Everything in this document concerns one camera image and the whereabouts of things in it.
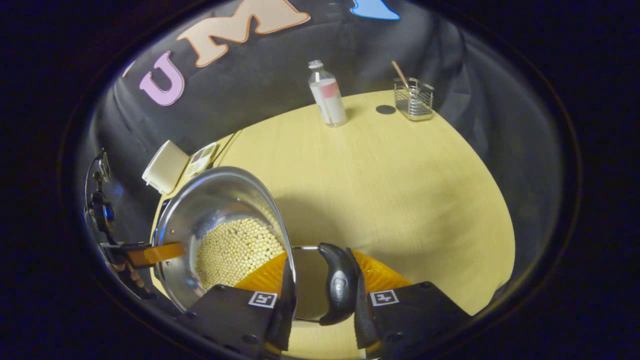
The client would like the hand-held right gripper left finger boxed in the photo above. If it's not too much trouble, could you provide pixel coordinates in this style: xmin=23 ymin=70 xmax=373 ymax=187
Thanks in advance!
xmin=177 ymin=251 xmax=298 ymax=358

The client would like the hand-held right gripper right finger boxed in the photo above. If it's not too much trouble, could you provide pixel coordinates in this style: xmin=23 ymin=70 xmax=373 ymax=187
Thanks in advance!
xmin=345 ymin=247 xmax=473 ymax=358

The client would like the steel pot with black handles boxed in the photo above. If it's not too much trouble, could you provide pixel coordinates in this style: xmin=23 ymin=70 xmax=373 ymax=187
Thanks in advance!
xmin=151 ymin=166 xmax=360 ymax=327

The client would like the white toaster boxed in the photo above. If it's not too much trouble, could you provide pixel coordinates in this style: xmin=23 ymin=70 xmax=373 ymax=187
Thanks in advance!
xmin=142 ymin=140 xmax=191 ymax=195

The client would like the pile of yellow soybeans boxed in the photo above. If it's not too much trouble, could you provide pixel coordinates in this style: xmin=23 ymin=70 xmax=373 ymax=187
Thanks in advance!
xmin=195 ymin=218 xmax=286 ymax=292

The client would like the white divided dish of beans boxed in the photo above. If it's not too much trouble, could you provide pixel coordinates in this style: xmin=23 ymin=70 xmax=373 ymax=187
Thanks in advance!
xmin=184 ymin=142 xmax=219 ymax=180

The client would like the clear bottle with white label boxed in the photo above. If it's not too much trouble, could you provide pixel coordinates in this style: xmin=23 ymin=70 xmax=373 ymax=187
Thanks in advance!
xmin=307 ymin=60 xmax=348 ymax=128

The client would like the wooden stick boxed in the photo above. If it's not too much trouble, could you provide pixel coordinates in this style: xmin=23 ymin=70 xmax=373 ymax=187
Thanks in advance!
xmin=391 ymin=60 xmax=411 ymax=88

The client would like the black power cable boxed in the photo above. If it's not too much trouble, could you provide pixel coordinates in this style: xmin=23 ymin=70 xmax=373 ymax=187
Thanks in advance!
xmin=212 ymin=131 xmax=243 ymax=168

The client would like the wire utensil holder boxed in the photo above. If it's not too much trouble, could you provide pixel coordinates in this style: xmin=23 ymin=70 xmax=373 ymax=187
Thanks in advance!
xmin=393 ymin=77 xmax=435 ymax=122

